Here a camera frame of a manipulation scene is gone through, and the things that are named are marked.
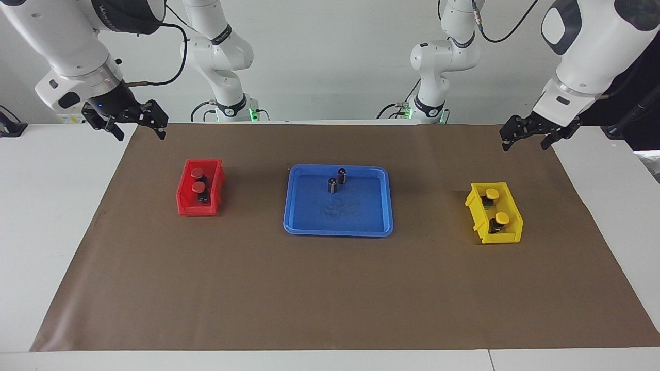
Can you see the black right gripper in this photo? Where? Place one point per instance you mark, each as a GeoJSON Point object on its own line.
{"type": "Point", "coordinates": [116, 105]}

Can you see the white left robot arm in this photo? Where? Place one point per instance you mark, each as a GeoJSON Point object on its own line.
{"type": "Point", "coordinates": [593, 46]}

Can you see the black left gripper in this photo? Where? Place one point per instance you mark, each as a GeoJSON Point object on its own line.
{"type": "Point", "coordinates": [544, 123]}

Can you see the yellow plastic bin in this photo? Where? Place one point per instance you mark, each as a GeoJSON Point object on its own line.
{"type": "Point", "coordinates": [515, 226]}

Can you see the black clamp mount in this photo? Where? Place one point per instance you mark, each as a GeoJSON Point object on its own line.
{"type": "Point", "coordinates": [10, 129]}

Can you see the grey glossy sheet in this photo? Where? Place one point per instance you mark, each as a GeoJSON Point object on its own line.
{"type": "Point", "coordinates": [650, 165]}

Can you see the blue plastic tray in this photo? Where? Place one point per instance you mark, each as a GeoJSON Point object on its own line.
{"type": "Point", "coordinates": [361, 216]}

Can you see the brown table mat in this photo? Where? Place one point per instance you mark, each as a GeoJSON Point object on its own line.
{"type": "Point", "coordinates": [330, 293]}

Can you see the red push button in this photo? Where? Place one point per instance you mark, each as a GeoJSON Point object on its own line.
{"type": "Point", "coordinates": [198, 187]}
{"type": "Point", "coordinates": [198, 173]}

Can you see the white wall power outlet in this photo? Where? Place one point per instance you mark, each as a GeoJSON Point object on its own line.
{"type": "Point", "coordinates": [69, 119]}

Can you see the red plastic bin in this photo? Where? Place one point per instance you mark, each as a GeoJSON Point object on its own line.
{"type": "Point", "coordinates": [185, 201]}

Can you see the black backdrop panel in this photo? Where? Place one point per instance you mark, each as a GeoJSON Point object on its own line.
{"type": "Point", "coordinates": [644, 87]}

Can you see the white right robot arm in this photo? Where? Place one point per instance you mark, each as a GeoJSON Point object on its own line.
{"type": "Point", "coordinates": [51, 36]}

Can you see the black cylindrical capacitor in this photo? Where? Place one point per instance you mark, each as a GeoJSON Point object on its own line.
{"type": "Point", "coordinates": [332, 185]}
{"type": "Point", "coordinates": [342, 176]}

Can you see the yellow push button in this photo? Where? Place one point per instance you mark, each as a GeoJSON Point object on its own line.
{"type": "Point", "coordinates": [502, 218]}
{"type": "Point", "coordinates": [492, 193]}

